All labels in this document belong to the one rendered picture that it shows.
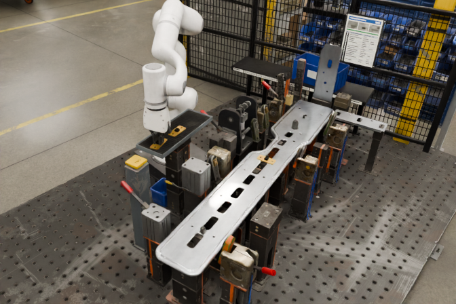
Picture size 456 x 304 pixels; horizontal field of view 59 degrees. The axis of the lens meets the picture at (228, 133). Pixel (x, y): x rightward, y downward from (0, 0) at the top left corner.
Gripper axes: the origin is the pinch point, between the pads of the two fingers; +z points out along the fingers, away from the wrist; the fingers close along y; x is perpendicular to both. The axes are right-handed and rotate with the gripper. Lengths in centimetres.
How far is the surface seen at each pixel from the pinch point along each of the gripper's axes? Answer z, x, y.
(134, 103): 119, 204, -152
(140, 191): 14.3, -17.2, 0.7
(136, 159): 2.4, -12.9, -2.7
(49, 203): 48, -10, -58
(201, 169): 7.5, -2.5, 20.2
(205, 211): 18.4, -12.9, 27.0
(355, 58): 0, 128, 64
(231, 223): 18.4, -15.1, 38.3
